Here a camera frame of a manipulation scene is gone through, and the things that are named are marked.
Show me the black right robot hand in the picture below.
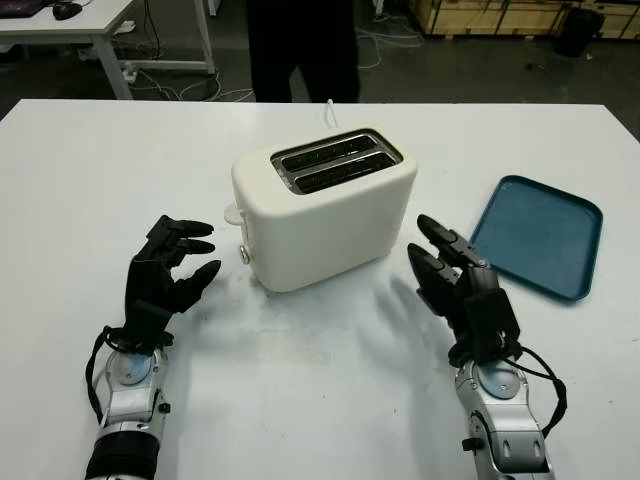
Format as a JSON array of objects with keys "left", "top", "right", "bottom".
[{"left": 406, "top": 213, "right": 503, "bottom": 362}]

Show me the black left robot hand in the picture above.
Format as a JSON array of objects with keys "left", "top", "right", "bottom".
[{"left": 122, "top": 214, "right": 223, "bottom": 337}]

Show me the white two-slot toaster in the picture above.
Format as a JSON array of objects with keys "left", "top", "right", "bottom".
[{"left": 222, "top": 124, "right": 419, "bottom": 294}]

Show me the blue plastic tray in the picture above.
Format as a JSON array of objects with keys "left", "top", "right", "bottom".
[{"left": 469, "top": 174, "right": 605, "bottom": 305}]

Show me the white office desk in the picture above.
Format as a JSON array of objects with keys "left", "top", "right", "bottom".
[{"left": 0, "top": 0, "right": 217, "bottom": 101}]

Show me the wooden crate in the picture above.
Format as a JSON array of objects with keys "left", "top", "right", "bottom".
[{"left": 407, "top": 0, "right": 640, "bottom": 39}]

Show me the person in dark trousers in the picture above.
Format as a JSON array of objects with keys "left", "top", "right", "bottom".
[{"left": 246, "top": 0, "right": 362, "bottom": 104}]

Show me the black waste bin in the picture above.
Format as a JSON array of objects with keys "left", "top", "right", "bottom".
[{"left": 553, "top": 7, "right": 606, "bottom": 57}]

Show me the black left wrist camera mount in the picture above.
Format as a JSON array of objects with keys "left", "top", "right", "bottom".
[{"left": 130, "top": 301, "right": 175, "bottom": 349}]

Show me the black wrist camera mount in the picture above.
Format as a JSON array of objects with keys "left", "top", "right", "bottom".
[
  {"left": 462, "top": 288, "right": 524, "bottom": 364},
  {"left": 130, "top": 301, "right": 175, "bottom": 349}
]

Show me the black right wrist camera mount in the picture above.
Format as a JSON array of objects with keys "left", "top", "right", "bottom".
[{"left": 462, "top": 288, "right": 524, "bottom": 364}]

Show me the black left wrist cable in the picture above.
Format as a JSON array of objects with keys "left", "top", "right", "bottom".
[{"left": 83, "top": 324, "right": 127, "bottom": 427}]

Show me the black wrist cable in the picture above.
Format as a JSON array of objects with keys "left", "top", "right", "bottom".
[
  {"left": 83, "top": 324, "right": 127, "bottom": 427},
  {"left": 514, "top": 344, "right": 569, "bottom": 437}
]

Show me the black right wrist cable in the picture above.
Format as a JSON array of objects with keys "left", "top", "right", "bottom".
[{"left": 514, "top": 344, "right": 569, "bottom": 437}]

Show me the white floor cable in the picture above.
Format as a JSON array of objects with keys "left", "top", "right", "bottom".
[{"left": 353, "top": 9, "right": 426, "bottom": 71}]

